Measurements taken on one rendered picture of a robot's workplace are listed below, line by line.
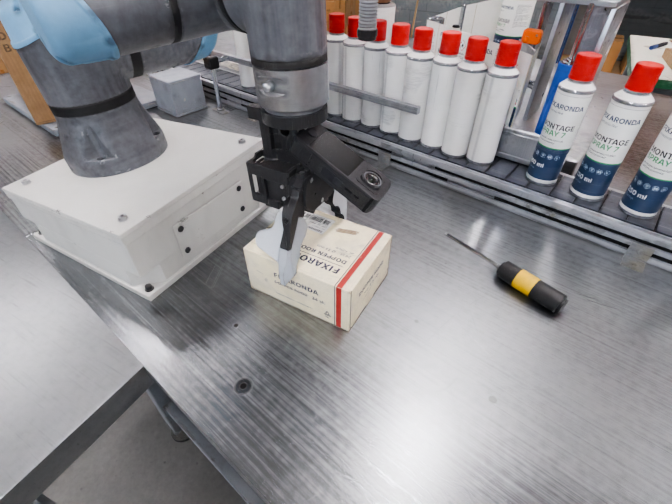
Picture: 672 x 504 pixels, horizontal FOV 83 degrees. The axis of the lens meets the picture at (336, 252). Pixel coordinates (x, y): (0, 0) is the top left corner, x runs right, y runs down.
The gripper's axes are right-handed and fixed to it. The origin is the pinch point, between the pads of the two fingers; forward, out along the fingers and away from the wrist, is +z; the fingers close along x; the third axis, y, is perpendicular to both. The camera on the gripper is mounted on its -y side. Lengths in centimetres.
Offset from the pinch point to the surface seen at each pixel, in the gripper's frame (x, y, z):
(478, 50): -38.3, -8.1, -18.3
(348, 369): 10.9, -10.3, 5.6
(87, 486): 35, 62, 87
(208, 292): 9.9, 12.9, 5.1
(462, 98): -37.2, -7.2, -10.7
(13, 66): -10, 86, -12
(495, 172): -35.6, -15.9, 0.8
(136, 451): 22, 58, 87
